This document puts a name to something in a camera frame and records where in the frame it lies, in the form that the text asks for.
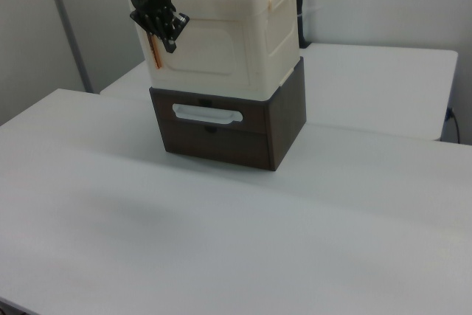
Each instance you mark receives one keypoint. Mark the dark brown wooden box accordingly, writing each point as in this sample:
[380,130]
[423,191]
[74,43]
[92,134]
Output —
[254,134]

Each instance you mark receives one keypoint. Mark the grey metal post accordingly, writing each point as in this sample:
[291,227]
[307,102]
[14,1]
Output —
[73,49]

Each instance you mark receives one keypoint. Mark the cream plastic cabinet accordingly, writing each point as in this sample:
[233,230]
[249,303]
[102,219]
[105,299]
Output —
[258,23]

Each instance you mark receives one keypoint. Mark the cream cabinet door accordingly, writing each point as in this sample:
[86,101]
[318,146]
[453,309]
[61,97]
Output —
[210,49]

